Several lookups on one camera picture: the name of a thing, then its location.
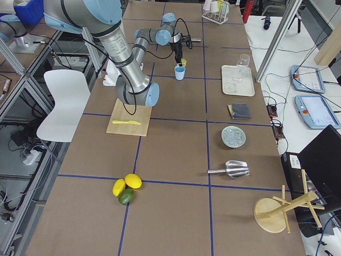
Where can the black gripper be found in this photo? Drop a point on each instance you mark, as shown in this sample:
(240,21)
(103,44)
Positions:
(177,49)

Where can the yellow lemon slice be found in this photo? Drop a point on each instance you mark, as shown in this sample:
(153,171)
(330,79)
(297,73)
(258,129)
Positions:
(183,62)

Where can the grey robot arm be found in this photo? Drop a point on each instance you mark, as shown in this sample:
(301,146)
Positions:
(12,29)
(103,20)

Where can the light blue paper cup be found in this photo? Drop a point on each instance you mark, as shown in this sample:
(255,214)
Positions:
(179,72)

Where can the cup drying rack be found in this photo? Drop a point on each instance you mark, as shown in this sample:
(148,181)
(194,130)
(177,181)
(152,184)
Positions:
(216,11)

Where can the whole yellow lemon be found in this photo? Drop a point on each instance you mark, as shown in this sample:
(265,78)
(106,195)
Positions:
(133,180)
(118,187)

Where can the cream bear tray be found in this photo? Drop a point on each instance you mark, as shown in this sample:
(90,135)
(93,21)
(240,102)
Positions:
(236,83)

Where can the bamboo cutting board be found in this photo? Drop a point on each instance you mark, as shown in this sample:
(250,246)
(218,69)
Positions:
(124,112)

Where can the clear wine glass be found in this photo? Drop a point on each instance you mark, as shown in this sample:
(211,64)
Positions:
(242,64)

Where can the grey folded cloth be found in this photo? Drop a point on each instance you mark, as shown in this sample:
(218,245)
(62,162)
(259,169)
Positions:
(239,111)

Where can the yellow plastic knife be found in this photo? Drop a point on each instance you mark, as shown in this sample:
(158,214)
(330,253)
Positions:
(126,122)

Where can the green bowl of ice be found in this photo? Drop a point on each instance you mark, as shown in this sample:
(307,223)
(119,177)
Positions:
(233,136)

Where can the white plastic chair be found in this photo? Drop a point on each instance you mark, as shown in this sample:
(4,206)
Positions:
(70,92)

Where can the steel ice scoop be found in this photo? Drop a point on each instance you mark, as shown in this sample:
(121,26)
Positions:
(233,169)

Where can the blue teach pendant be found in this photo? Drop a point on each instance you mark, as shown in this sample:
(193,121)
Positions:
(315,112)
(307,79)

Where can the green lime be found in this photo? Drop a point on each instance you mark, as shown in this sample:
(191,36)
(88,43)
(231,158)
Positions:
(126,196)

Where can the black monitor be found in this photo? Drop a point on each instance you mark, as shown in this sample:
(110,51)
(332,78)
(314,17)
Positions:
(321,161)

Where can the round wooden stand base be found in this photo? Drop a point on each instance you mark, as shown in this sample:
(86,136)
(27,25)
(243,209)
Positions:
(271,213)

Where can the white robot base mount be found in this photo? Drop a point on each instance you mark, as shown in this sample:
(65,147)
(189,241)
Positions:
(111,74)

